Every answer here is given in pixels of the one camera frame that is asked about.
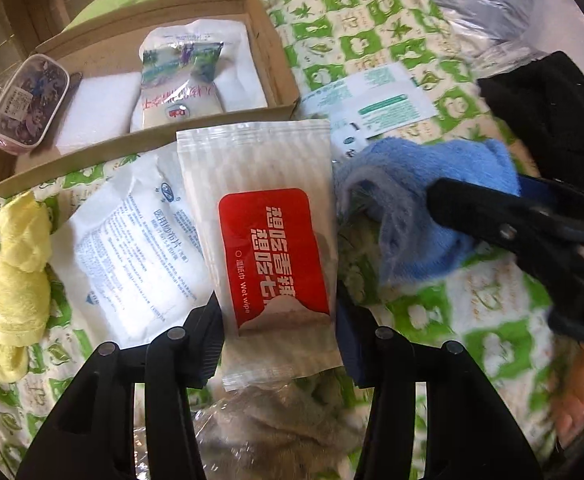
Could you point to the green white flat sachet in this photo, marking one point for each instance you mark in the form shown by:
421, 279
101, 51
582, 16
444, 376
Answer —
366, 105

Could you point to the dried fruit snack bag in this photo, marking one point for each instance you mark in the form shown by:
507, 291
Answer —
178, 82

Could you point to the white foam pad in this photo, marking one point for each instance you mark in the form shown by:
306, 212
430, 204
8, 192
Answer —
100, 110

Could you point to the yellow towel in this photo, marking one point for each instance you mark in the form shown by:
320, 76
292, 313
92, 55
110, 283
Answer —
25, 289

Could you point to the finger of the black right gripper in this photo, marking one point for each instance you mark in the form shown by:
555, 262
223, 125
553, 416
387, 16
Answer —
557, 196
547, 246

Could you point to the shallow cardboard box tray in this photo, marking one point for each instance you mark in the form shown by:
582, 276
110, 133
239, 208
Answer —
109, 45

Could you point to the blue towel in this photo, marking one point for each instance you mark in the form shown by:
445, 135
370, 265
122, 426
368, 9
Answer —
388, 181

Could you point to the red label wet wipe packet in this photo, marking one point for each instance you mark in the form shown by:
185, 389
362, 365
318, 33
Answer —
262, 198

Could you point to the white medical gauze packet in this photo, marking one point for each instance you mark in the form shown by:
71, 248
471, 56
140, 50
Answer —
239, 87

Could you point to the person's right hand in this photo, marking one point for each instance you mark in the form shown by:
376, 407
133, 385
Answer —
568, 407

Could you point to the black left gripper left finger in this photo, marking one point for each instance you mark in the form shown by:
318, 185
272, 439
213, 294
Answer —
89, 433

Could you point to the green frog pattern quilt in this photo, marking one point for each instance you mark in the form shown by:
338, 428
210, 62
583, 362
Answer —
489, 304

